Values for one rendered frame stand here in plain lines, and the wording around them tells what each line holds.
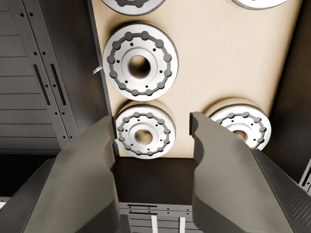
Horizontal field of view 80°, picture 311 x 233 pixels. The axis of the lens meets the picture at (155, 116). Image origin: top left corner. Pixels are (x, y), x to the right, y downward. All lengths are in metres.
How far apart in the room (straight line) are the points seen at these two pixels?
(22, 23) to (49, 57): 0.03
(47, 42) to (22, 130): 0.26
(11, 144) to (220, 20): 0.44
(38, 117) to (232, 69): 0.34
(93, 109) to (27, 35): 0.12
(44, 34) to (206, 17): 0.19
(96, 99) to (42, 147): 0.19
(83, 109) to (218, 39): 0.20
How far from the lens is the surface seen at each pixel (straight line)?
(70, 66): 0.24
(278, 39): 0.31
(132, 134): 0.30
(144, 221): 0.54
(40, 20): 0.21
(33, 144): 0.45
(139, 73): 0.28
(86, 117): 0.26
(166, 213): 0.32
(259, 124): 0.32
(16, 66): 0.38
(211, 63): 0.29
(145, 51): 0.25
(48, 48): 0.21
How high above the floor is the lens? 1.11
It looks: 60 degrees down
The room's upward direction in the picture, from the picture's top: 170 degrees counter-clockwise
